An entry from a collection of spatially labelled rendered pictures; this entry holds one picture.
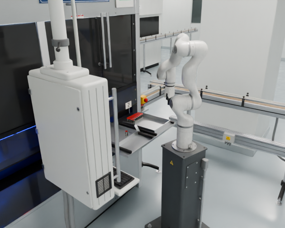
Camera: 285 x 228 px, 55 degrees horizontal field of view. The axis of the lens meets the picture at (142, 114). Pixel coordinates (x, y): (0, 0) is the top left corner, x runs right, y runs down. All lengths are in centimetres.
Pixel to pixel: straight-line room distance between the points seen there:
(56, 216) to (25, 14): 144
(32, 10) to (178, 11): 970
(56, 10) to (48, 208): 139
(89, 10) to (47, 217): 152
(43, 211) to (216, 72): 257
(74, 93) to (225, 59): 254
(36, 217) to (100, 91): 114
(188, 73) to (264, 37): 171
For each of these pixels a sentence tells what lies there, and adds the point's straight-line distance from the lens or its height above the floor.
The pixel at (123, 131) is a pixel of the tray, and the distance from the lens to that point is 235.
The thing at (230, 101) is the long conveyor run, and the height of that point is 91.
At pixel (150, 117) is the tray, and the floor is 88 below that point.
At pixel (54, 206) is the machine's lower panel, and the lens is 226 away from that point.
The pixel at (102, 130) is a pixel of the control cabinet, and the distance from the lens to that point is 147.
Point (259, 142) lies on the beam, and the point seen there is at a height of 53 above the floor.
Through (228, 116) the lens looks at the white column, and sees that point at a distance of 379.
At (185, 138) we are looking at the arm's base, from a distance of 207.
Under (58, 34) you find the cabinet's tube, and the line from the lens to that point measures 148.
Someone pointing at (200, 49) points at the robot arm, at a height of 161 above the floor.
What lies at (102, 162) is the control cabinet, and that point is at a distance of 155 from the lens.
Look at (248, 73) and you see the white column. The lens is 355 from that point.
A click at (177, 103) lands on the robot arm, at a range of 193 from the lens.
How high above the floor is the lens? 192
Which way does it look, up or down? 23 degrees down
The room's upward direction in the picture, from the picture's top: 1 degrees counter-clockwise
